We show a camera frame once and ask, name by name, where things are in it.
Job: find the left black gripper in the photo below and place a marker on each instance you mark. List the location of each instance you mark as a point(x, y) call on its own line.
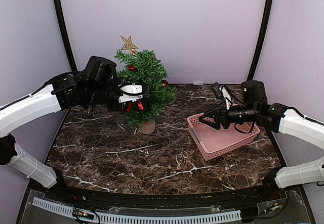
point(115, 107)

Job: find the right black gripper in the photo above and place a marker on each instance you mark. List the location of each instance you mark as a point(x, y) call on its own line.
point(221, 116)

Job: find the pink plastic basket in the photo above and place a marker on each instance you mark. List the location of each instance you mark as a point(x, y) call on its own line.
point(213, 143)

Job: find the red foil gift box ornament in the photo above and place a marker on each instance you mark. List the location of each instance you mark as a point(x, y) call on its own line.
point(132, 68)

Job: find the small green christmas tree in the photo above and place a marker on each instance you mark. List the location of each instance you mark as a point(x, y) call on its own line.
point(151, 73)

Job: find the brown ball ornament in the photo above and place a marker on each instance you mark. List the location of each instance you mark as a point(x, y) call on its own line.
point(165, 83)

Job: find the gold star ornament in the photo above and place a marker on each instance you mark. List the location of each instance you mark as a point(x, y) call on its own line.
point(129, 46)

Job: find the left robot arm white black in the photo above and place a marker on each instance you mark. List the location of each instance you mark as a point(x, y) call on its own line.
point(97, 84)

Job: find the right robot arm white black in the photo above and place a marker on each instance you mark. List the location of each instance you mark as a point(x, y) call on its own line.
point(278, 118)

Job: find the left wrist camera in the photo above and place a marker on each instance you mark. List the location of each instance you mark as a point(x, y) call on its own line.
point(133, 92)

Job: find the white slotted cable duct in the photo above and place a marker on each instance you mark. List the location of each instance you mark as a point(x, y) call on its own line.
point(81, 215)

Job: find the black front rail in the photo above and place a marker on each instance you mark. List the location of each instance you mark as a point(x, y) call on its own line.
point(237, 199)

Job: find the left black frame post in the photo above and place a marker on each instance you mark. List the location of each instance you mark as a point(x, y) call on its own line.
point(64, 34)

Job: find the black frame post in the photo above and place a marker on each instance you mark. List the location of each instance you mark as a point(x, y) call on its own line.
point(260, 40)
point(64, 34)

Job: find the right black frame post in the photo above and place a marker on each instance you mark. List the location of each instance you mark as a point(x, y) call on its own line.
point(260, 40)

